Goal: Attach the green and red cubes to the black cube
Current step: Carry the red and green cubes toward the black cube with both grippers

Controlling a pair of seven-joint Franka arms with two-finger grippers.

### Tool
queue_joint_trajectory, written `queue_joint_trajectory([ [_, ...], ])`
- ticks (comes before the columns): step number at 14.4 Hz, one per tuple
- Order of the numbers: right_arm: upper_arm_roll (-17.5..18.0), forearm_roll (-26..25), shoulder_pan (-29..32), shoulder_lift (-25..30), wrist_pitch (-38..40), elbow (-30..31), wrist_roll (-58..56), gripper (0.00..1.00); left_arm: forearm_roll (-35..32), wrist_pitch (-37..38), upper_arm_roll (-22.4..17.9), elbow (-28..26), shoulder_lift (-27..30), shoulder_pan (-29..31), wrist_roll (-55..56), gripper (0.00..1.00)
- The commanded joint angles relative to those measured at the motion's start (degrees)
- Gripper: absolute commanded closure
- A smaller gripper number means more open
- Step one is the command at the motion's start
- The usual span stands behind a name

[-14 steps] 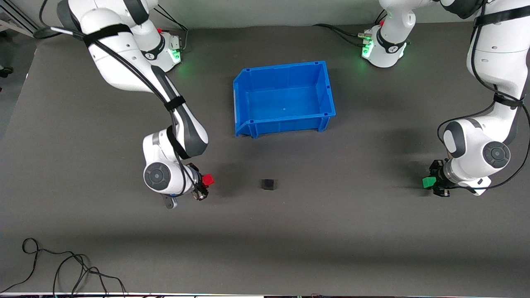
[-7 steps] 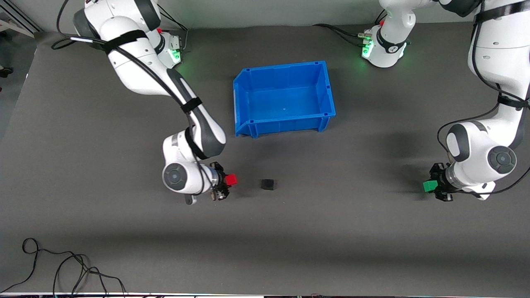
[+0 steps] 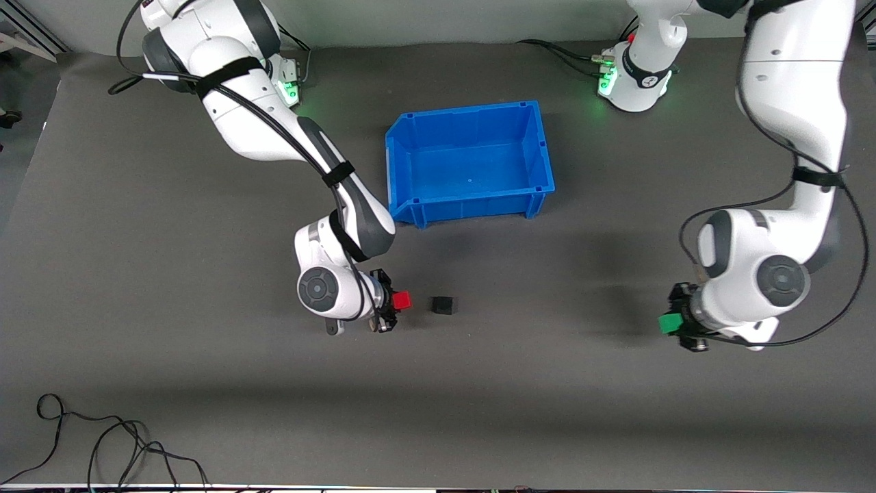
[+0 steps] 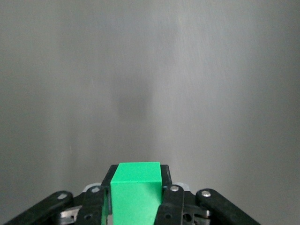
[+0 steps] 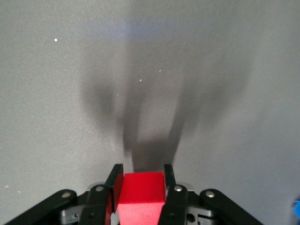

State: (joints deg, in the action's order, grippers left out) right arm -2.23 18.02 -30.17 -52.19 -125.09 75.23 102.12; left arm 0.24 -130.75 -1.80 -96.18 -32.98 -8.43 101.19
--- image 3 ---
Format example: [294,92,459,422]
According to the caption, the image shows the loose black cable loops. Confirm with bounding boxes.
[0,394,209,493]

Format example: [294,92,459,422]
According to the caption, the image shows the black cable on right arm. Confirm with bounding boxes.
[108,0,374,323]

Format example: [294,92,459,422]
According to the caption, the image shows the black cables at left base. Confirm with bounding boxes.
[517,38,617,79]

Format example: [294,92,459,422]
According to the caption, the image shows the blue plastic storage bin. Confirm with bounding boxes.
[385,100,556,229]

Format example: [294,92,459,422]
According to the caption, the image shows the dark grey table mat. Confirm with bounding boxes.
[0,27,876,490]

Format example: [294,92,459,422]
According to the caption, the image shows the black cables at right base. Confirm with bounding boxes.
[277,24,312,86]

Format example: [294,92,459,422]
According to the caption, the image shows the aluminium frame profile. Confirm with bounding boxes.
[0,0,69,62]

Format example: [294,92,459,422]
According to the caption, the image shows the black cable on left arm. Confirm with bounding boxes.
[678,0,871,346]

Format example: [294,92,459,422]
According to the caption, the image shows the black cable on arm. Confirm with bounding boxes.
[678,0,871,346]
[108,0,374,323]

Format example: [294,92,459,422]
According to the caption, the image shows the black cables at base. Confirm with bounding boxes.
[277,24,312,86]
[517,38,617,79]

